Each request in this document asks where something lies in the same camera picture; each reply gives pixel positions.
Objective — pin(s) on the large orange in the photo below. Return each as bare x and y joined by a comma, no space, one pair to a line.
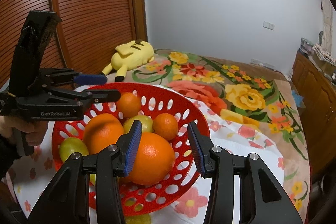
152,158
103,132

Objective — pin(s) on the pile of household clutter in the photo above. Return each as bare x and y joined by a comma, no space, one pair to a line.
320,56

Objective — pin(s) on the tangerine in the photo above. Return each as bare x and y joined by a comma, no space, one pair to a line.
165,126
128,104

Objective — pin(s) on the person's left hand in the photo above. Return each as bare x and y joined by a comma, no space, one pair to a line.
36,134

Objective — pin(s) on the red perforated plastic basket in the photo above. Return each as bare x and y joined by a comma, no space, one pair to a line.
191,113

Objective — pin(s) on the floral blanket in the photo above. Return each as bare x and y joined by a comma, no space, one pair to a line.
244,98

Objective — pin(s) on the white wall switch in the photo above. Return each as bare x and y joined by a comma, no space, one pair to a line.
268,25

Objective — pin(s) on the white floral cloth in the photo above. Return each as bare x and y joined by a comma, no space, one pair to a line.
236,150

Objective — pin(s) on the wooden louvered wardrobe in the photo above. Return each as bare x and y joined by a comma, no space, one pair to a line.
92,3

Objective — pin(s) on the person's left forearm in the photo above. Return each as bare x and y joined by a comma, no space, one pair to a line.
6,155

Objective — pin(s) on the wooden cabinet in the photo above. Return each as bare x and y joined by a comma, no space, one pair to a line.
315,95

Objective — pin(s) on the yellow plush toy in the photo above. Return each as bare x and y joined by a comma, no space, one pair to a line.
131,56

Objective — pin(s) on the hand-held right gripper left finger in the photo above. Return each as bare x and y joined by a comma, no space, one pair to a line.
134,148

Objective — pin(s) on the white wall socket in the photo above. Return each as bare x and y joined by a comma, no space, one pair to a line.
256,61

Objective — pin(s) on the beige patterned hanging cloth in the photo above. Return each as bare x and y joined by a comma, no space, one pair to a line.
326,14

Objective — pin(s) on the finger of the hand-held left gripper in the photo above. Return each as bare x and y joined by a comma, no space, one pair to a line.
105,96
89,79

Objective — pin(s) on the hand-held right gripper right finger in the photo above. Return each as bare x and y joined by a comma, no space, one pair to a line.
197,153

